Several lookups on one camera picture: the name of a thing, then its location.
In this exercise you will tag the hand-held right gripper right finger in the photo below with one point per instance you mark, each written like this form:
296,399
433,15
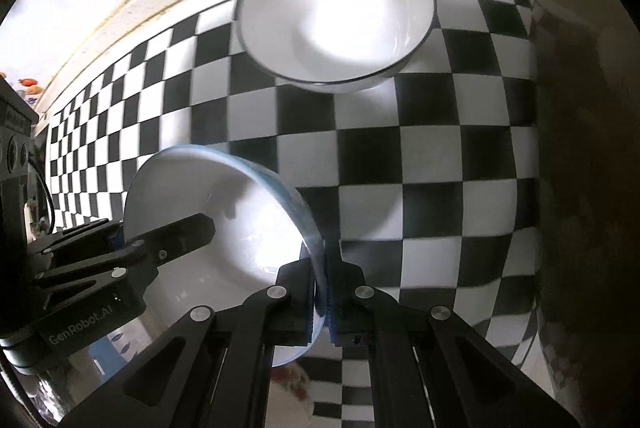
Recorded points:
336,308

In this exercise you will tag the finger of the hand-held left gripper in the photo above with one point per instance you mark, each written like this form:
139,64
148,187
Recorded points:
170,238
117,238

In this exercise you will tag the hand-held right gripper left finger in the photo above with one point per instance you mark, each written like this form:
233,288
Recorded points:
295,303

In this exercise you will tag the blue patterned white bowl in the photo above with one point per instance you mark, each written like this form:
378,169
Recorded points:
225,268

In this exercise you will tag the dark rimmed white bowl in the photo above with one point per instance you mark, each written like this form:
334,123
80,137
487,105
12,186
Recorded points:
330,18

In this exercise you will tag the black white checkered cloth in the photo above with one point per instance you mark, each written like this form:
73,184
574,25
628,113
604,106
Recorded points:
400,148

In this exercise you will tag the brown rice cooker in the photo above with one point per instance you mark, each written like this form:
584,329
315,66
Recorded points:
585,158

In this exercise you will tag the colourful wall sticker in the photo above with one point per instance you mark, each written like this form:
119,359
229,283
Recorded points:
27,83

